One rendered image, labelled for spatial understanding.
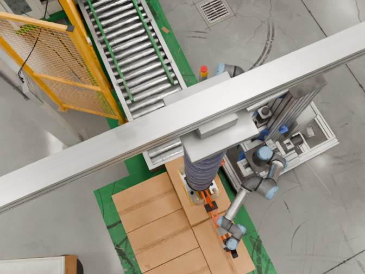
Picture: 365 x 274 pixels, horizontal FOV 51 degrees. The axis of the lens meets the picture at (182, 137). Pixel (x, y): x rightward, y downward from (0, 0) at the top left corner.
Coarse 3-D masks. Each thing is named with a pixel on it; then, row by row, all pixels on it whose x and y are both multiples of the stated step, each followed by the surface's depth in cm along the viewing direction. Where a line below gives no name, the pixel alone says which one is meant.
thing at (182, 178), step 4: (180, 176) 342; (184, 176) 342; (180, 180) 342; (184, 180) 341; (184, 184) 340; (184, 188) 340; (188, 192) 339; (192, 192) 336; (196, 192) 339; (188, 196) 338; (192, 196) 338; (196, 196) 338; (192, 204) 336
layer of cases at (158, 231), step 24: (120, 192) 382; (144, 192) 382; (168, 192) 381; (120, 216) 376; (144, 216) 376; (168, 216) 375; (144, 240) 370; (168, 240) 369; (192, 240) 369; (216, 240) 369; (240, 240) 368; (144, 264) 364; (168, 264) 364; (192, 264) 363; (216, 264) 363; (240, 264) 363
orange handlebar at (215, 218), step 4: (208, 192) 327; (204, 196) 326; (208, 196) 326; (204, 200) 326; (216, 212) 323; (212, 216) 322; (216, 216) 321; (216, 220) 320; (216, 224) 320; (228, 236) 318
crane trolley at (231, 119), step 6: (234, 114) 148; (216, 120) 147; (222, 120) 147; (228, 120) 147; (234, 120) 147; (204, 126) 147; (210, 126) 146; (216, 126) 146; (222, 126) 148; (228, 126) 152; (198, 132) 150; (204, 132) 146; (210, 132) 149; (216, 132) 153
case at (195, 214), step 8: (176, 160) 349; (168, 168) 347; (176, 168) 347; (176, 176) 345; (216, 176) 344; (176, 184) 343; (176, 192) 375; (184, 192) 341; (200, 192) 341; (224, 192) 340; (184, 200) 339; (216, 200) 339; (224, 200) 339; (184, 208) 337; (192, 208) 337; (200, 208) 337; (224, 208) 337; (192, 216) 336; (200, 216) 335; (208, 216) 335; (192, 224) 334
